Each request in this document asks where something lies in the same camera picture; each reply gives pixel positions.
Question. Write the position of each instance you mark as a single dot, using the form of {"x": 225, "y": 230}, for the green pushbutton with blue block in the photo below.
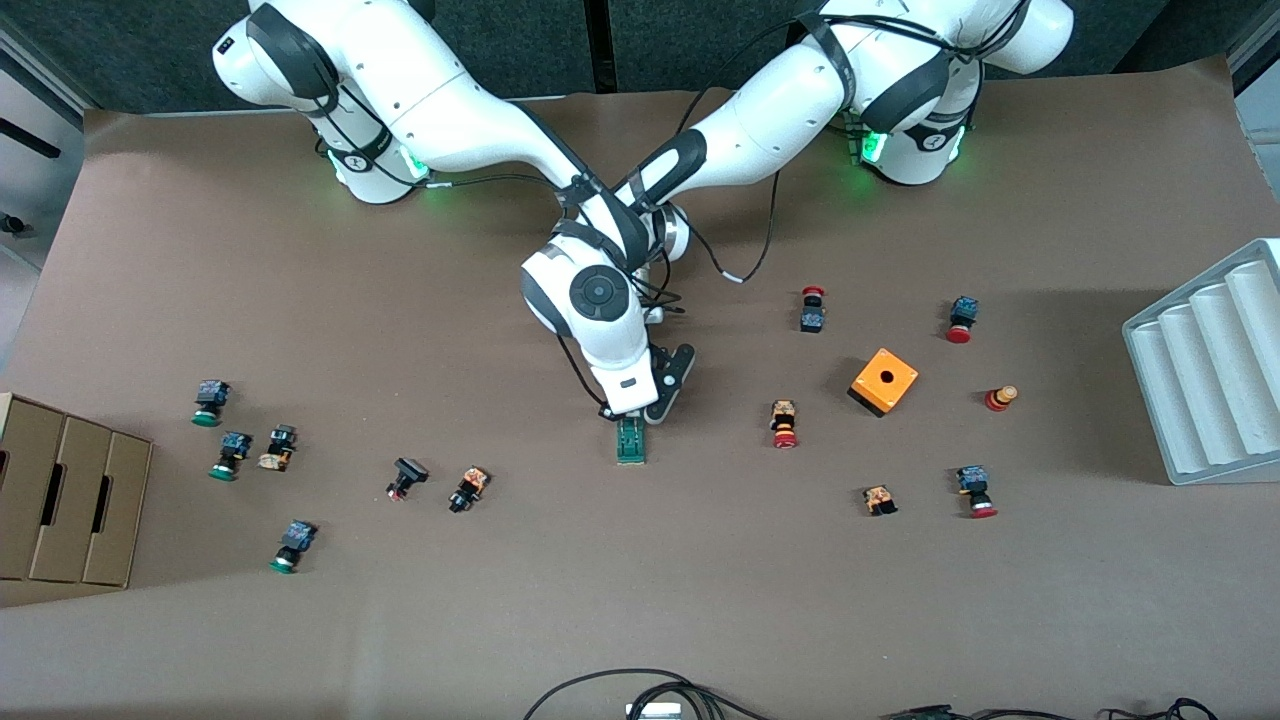
{"x": 212, "y": 393}
{"x": 298, "y": 537}
{"x": 236, "y": 443}

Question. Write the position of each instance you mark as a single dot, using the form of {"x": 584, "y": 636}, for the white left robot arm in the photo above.
{"x": 780, "y": 110}

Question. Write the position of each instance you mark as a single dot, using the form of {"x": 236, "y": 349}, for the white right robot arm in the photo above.
{"x": 450, "y": 110}

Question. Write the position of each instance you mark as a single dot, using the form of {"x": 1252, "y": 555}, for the black selector with orange block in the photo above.
{"x": 470, "y": 485}

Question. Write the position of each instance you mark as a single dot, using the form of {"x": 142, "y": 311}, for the white ribbed tray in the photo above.
{"x": 1200, "y": 380}

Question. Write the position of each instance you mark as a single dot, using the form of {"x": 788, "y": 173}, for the red pushbutton with black block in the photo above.
{"x": 812, "y": 320}

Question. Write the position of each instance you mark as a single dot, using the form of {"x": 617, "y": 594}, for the small red orange button head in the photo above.
{"x": 998, "y": 400}

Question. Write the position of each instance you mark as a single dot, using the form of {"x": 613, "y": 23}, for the green load switch white lever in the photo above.
{"x": 631, "y": 445}

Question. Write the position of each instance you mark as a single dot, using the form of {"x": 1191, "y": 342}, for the orange black contact block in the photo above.
{"x": 879, "y": 497}

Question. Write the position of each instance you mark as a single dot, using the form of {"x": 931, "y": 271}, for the brown cardboard box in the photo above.
{"x": 110, "y": 500}

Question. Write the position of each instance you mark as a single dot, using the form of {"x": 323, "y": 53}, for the grey metal cabinet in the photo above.
{"x": 1255, "y": 90}
{"x": 40, "y": 90}

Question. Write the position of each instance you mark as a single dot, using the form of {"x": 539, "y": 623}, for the red pushbutton with blue block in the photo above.
{"x": 964, "y": 308}
{"x": 972, "y": 480}

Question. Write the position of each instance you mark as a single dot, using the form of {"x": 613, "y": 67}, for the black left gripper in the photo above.
{"x": 659, "y": 361}

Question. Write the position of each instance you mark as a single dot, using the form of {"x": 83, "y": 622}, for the black square pushbutton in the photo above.
{"x": 408, "y": 470}

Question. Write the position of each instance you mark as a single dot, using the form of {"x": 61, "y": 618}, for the orange button enclosure box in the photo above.
{"x": 903, "y": 382}

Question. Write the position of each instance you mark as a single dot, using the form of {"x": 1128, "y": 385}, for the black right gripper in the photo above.
{"x": 631, "y": 417}

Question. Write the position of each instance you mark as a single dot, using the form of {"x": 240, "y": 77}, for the red pushbutton with orange block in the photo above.
{"x": 783, "y": 415}

